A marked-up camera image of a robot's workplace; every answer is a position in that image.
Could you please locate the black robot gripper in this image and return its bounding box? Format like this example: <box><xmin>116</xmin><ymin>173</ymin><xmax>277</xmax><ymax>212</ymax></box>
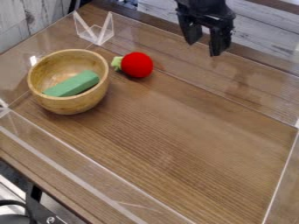
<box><xmin>175</xmin><ymin>0</ymin><xmax>237</xmax><ymax>57</ymax></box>

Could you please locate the green foam block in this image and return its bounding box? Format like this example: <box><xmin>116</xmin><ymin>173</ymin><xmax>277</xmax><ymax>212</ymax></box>
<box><xmin>42</xmin><ymin>70</ymin><xmax>100</xmax><ymax>97</ymax></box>

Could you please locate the light wooden bowl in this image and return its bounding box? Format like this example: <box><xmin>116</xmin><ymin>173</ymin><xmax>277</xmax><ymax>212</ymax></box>
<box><xmin>27</xmin><ymin>49</ymin><xmax>110</xmax><ymax>115</ymax></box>

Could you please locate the red ball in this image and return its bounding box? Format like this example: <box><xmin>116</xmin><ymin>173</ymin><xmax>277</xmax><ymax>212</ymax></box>
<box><xmin>120</xmin><ymin>52</ymin><xmax>154</xmax><ymax>78</ymax></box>

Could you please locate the small green cube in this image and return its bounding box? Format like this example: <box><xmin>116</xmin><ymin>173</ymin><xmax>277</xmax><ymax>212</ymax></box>
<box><xmin>111</xmin><ymin>56</ymin><xmax>123</xmax><ymax>71</ymax></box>

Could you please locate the clear acrylic corner bracket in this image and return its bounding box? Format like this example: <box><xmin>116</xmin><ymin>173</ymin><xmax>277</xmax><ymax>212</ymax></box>
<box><xmin>72</xmin><ymin>12</ymin><xmax>115</xmax><ymax>46</ymax></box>

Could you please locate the clear acrylic tray wall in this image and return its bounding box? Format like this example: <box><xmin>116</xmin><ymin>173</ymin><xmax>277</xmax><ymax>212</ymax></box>
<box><xmin>0</xmin><ymin>100</ymin><xmax>195</xmax><ymax>224</ymax></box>

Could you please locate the black table leg bracket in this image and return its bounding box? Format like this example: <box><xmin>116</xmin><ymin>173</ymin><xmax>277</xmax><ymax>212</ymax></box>
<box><xmin>26</xmin><ymin>183</ymin><xmax>67</xmax><ymax>224</ymax></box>

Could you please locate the black cable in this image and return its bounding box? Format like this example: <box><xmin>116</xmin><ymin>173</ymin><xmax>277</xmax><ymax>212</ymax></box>
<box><xmin>0</xmin><ymin>198</ymin><xmax>39</xmax><ymax>224</ymax></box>

